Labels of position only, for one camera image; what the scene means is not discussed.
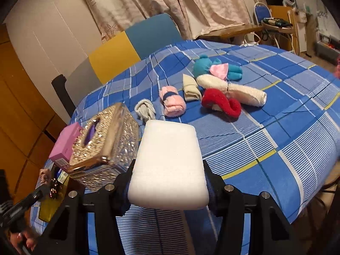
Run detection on black beaded hair ties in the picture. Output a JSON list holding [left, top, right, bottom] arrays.
[[49, 177, 62, 199]]

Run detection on blue tissue packet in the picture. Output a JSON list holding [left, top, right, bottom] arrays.
[[57, 169, 69, 184]]

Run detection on white foam sponge block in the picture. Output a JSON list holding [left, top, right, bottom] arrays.
[[127, 120, 209, 210]]

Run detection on brown hair scrunchie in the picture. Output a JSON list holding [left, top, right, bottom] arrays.
[[39, 169, 51, 186]]

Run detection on person left hand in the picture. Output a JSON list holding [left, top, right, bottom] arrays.
[[10, 229, 37, 254]]

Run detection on yellow open storage box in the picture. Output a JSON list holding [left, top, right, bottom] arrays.
[[39, 177, 69, 223]]

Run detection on pink cardboard box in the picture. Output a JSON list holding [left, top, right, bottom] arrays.
[[48, 122, 82, 171]]

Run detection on ornate silver tissue box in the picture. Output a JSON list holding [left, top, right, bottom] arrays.
[[67, 102, 139, 192]]

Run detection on wooden cabinet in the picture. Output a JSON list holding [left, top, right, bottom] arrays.
[[1, 24, 66, 201]]

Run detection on red fuzzy sock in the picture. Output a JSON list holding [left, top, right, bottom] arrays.
[[201, 88, 241, 119]]

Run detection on pink sock roll blue band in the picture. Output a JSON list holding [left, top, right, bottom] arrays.
[[159, 86, 186, 118]]

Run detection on grey white small socks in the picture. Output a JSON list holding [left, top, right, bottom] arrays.
[[134, 98, 156, 124]]

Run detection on white rolled towel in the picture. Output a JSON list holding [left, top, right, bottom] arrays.
[[196, 74, 267, 107]]

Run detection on cream folded sock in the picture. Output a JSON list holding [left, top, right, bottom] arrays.
[[183, 74, 202, 102]]

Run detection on teal plush toy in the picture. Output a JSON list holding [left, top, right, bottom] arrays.
[[193, 55, 243, 81]]

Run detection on grey yellow blue chair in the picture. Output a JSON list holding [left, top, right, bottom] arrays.
[[65, 13, 183, 105]]

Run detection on wooden side table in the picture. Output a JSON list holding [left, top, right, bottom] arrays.
[[197, 24, 263, 43]]

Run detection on grey storage shelf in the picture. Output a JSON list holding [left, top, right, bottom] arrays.
[[315, 32, 340, 65]]

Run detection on blue folding chair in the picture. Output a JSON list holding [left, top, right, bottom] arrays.
[[254, 2, 295, 54]]

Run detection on sailboat print curtain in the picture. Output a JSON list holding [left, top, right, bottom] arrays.
[[86, 0, 251, 41]]

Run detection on white small fan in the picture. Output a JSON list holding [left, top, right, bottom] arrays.
[[282, 0, 296, 8]]

